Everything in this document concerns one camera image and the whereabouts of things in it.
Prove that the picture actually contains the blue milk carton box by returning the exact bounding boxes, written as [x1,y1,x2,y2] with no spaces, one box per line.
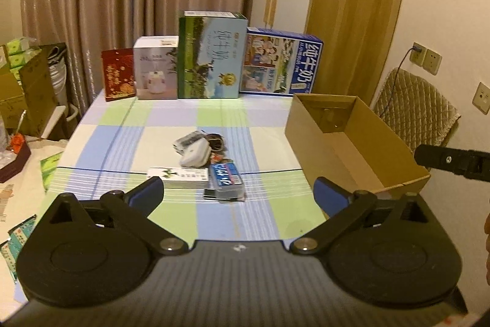
[240,27,323,96]

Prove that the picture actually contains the white humidifier box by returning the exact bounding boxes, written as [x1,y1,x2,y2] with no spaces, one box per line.
[133,36,179,101]

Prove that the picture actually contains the dark purple sock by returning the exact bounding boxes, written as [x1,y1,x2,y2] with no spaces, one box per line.
[204,133,225,153]

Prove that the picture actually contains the red snack packet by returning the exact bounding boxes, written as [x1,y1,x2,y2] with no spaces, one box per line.
[210,153,233,164]

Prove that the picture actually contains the white parrot ointment box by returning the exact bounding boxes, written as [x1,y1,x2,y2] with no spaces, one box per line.
[147,168,209,189]

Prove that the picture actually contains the checked bed sheet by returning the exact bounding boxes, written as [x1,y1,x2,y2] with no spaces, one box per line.
[11,90,384,305]

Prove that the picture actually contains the wall socket with plug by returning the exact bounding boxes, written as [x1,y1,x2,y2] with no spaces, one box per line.
[409,42,427,67]

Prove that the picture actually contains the blue grey card box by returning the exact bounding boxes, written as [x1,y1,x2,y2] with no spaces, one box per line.
[203,162,246,202]

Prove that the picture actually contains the black power cable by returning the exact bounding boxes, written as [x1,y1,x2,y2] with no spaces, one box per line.
[376,47,422,119]

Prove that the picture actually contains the brown cartons pile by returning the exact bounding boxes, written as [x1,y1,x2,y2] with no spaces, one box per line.
[1,42,68,137]

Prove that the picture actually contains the red gift box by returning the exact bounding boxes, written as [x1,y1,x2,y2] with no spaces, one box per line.
[101,48,136,102]

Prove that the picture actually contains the grey sachet packet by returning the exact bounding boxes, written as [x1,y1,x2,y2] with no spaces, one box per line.
[173,130,205,154]

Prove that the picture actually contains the dark wooden tray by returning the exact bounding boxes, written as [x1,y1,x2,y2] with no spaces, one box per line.
[1,134,32,183]

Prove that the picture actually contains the quilted chair cover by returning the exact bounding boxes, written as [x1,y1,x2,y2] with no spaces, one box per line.
[373,69,461,151]

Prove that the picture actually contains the green tissue packs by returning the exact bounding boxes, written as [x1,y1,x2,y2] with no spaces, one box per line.
[6,36,41,73]

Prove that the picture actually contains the yellow curtain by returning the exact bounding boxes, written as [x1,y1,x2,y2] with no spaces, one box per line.
[306,0,401,104]

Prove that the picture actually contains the wall switch plate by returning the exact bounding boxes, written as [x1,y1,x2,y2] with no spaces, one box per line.
[472,82,490,115]

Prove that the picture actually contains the brown cardboard box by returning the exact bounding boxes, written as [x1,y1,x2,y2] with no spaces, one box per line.
[285,94,430,198]

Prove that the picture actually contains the green milk carton box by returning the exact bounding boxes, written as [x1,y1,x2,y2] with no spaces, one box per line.
[177,11,248,99]

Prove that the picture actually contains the white square night light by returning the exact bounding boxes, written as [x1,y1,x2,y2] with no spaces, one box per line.
[179,138,211,168]

